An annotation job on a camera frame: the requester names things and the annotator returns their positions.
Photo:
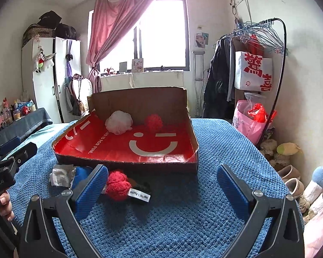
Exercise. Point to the black clothes rack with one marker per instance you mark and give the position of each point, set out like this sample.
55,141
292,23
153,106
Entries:
284,59

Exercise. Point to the cardboard box with red lining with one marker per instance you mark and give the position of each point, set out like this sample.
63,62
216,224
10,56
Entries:
140,99

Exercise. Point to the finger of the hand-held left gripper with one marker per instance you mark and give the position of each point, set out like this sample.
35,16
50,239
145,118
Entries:
25,151

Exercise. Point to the small red plant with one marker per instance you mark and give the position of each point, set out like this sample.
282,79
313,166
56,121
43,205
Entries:
110,71

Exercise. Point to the hanging plush toy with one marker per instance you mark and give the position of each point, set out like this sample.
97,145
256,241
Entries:
42,60

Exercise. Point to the blue soft block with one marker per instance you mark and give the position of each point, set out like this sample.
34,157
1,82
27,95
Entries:
80,174

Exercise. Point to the cream cloth cover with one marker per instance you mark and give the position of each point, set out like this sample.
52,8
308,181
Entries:
150,80

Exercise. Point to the dark hanging clothes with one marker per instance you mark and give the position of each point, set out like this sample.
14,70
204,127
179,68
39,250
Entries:
218,86

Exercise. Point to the light teal bedsheet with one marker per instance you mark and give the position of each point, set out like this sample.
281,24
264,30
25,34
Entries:
40,137

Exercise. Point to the pink plush pillow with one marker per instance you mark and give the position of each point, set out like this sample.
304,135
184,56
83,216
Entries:
319,231

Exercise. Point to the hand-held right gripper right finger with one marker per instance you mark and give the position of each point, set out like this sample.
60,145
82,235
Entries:
234,190

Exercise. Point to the red knitted toy black tag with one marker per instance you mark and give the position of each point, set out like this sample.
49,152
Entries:
118,184

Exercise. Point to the black bag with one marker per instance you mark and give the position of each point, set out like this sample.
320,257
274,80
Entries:
66,31
49,20

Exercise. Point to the red knitted ball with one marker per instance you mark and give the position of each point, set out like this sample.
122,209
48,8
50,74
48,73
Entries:
154,123

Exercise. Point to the table with dark cloth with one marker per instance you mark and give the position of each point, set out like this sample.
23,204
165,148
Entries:
21,126

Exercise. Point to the window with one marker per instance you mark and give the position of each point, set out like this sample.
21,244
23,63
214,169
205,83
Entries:
167,32

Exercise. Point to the metal crutch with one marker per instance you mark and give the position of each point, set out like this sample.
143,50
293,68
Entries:
198,86

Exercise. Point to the group of small bottles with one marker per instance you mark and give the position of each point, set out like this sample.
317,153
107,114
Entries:
8,114

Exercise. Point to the green yellow plush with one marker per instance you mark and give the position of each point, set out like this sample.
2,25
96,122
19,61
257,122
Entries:
288,150

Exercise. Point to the leopard print storage box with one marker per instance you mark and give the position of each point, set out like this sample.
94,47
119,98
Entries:
37,33

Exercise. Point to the white mesh bath pouf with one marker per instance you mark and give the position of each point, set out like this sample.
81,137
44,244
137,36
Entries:
118,122

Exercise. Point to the small grey frame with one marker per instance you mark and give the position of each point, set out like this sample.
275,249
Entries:
123,67

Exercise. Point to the beige slipper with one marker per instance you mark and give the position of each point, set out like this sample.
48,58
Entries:
289,172
295,188

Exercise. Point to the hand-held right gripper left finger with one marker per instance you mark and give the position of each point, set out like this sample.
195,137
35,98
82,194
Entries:
90,193

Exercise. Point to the blue knitted blanket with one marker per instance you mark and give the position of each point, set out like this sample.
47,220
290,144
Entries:
177,220

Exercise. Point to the clear zip bag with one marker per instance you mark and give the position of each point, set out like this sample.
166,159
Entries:
251,98

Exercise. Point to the wall poster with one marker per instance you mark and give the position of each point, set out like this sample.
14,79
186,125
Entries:
201,40

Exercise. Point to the white wardrobe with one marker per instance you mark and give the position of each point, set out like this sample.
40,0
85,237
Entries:
45,86

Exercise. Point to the pink curtain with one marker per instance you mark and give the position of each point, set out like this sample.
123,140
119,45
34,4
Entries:
107,24

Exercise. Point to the pink printed card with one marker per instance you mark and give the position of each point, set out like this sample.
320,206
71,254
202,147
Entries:
137,65

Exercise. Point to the pink plastic bag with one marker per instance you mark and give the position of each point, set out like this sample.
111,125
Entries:
249,129

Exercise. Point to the person's left hand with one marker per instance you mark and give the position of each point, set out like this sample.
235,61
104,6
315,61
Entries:
6,207

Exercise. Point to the red plastic bag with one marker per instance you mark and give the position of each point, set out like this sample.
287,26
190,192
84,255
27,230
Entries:
259,113

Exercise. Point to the hanging shoulder bags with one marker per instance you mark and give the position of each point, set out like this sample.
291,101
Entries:
76,102

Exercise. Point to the blue and white plush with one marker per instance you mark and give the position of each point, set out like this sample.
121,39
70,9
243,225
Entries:
319,180

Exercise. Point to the white paper bag red print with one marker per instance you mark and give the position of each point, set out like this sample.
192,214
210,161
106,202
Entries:
254,70

